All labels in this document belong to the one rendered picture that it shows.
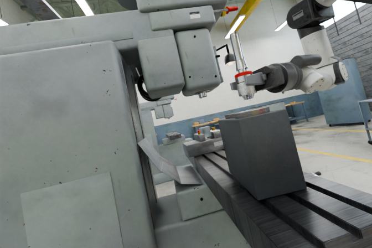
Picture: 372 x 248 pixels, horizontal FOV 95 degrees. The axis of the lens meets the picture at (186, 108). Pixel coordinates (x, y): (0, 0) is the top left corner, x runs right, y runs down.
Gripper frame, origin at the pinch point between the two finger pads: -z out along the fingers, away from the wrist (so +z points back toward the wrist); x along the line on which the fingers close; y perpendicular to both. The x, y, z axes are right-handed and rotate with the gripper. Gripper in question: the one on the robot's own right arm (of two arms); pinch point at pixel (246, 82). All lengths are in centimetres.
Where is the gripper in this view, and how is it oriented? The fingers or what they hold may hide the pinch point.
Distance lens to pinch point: 49.5
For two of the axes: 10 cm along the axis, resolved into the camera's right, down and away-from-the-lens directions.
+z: 8.9, -1.7, 4.1
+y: 2.2, 9.7, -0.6
